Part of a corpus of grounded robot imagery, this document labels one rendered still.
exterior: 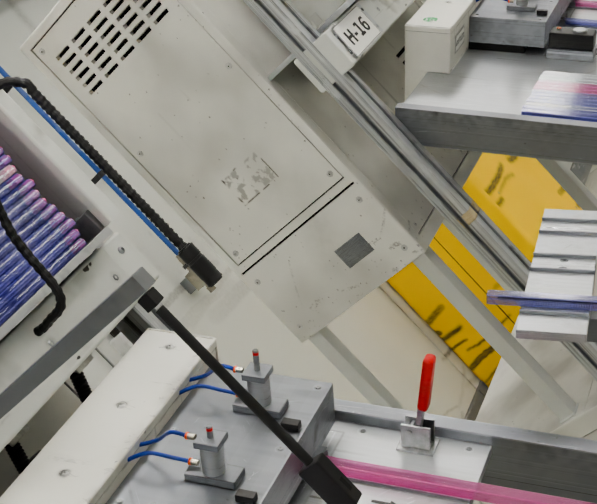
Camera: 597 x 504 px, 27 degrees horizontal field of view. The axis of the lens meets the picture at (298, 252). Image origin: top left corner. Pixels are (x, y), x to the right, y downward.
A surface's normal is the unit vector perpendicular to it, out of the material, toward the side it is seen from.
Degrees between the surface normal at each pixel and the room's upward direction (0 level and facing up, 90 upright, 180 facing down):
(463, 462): 43
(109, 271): 90
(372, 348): 90
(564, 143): 90
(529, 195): 90
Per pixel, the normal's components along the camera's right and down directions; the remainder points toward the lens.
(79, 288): 0.64, -0.52
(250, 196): -0.35, 0.46
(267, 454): -0.07, -0.88
